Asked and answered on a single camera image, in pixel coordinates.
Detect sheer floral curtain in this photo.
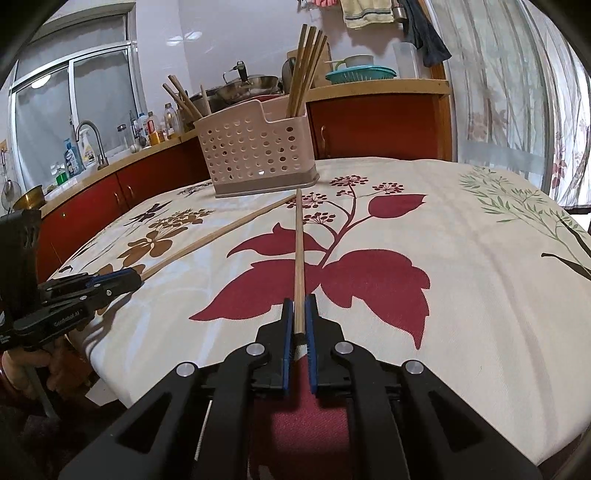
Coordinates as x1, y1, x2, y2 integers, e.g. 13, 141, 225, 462
422, 0, 591, 213

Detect dark hanging cloth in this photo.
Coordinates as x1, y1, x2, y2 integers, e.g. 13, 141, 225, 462
399, 0, 452, 68

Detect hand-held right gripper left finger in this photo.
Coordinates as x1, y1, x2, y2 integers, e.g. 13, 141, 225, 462
58, 298, 296, 480

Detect hanging metal strainer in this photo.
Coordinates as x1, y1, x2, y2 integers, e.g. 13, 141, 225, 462
0, 150, 21, 208

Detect pink perforated utensil holder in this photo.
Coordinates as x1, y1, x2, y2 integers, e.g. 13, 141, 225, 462
193, 98, 321, 199

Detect blue detergent bottle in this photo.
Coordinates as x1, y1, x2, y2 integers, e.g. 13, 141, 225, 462
64, 138, 83, 177

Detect steel faucet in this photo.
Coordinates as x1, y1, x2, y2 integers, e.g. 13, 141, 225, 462
75, 120, 110, 171

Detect black cooking pot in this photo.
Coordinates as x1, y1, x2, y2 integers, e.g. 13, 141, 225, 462
187, 88, 232, 125

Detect yellow towel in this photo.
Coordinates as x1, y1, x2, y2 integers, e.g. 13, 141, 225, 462
339, 0, 395, 31

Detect steel kettle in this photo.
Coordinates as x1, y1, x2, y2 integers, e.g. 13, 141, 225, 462
281, 58, 298, 93

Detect brass pot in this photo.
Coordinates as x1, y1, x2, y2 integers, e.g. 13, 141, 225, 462
12, 185, 47, 210

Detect red kitchen cabinets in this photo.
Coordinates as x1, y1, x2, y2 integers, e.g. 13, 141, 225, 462
34, 92, 451, 282

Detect wooden cutting board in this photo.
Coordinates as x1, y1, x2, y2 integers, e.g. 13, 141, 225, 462
287, 39, 332, 89

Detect wooden chopstick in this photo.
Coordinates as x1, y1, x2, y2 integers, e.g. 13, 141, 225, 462
294, 187, 306, 337
139, 194, 297, 281

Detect steel wok with lid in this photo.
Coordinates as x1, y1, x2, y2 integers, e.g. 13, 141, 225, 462
217, 61, 282, 103

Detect bunch of wooden chopsticks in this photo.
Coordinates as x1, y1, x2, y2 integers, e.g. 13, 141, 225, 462
161, 24, 328, 121

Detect sliding aluminium window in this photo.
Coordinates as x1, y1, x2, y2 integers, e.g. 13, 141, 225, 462
9, 11, 144, 190

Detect clear plastic container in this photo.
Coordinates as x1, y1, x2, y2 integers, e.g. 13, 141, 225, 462
392, 41, 420, 80

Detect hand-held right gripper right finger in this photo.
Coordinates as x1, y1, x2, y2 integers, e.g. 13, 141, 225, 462
305, 294, 543, 480

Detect clear plastic bottle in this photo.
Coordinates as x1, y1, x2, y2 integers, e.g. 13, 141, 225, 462
164, 102, 181, 139

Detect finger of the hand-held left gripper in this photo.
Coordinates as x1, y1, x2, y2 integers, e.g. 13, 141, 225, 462
38, 269, 140, 292
13, 277, 143, 340

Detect person's left hand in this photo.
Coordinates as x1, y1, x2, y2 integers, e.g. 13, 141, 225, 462
0, 348, 90, 400

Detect yellow kitchen countertop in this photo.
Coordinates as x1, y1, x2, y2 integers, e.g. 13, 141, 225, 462
39, 78, 451, 217

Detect yellow oil bottle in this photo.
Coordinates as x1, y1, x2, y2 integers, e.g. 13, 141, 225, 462
148, 111, 167, 145

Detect white spray bottle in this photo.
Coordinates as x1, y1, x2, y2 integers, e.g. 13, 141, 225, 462
79, 129, 98, 168

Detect teal colander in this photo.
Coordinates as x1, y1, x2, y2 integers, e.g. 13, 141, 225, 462
324, 65, 398, 85

